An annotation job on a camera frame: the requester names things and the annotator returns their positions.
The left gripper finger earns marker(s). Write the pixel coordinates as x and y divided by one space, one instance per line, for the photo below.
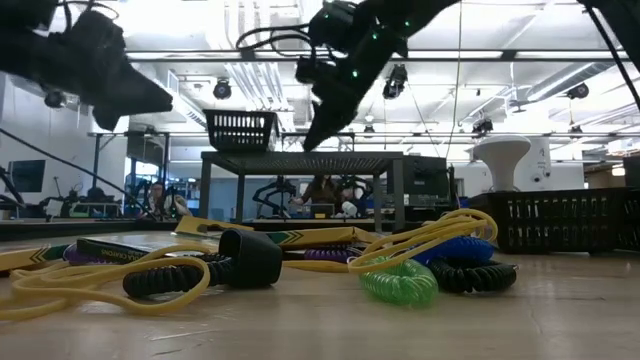
107 117
142 95

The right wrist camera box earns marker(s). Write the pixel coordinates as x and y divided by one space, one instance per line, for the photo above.
310 69

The black aluminium table frame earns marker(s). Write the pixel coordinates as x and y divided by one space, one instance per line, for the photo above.
75 229

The grey metal mesh shelf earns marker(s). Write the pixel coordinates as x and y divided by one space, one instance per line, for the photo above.
300 162

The yellow green crayon box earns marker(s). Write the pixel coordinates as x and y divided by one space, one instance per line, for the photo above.
192 226
325 235
20 257
110 251

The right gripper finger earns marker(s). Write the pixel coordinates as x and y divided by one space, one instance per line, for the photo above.
330 122

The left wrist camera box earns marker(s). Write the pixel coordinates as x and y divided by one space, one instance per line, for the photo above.
95 32

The wide black rubber band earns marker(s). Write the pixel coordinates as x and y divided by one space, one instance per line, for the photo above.
255 260

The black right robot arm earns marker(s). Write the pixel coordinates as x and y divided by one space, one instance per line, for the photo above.
380 20

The black wall monitor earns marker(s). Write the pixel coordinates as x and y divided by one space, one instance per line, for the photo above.
27 176

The black slotted plastic basket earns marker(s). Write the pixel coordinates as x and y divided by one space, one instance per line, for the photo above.
632 220
550 220
240 130

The background black robot arm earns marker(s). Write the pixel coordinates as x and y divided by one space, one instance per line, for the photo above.
277 189

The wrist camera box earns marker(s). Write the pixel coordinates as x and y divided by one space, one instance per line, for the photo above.
310 69
95 32

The black equipment cabinet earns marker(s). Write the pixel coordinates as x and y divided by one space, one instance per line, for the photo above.
425 180

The thin black diagonal rod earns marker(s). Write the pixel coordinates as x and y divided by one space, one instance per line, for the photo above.
612 58

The black ceiling spotlight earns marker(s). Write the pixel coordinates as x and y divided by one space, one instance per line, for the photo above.
222 90
54 99
482 126
578 91
395 82

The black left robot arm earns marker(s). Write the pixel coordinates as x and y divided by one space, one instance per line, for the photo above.
20 12

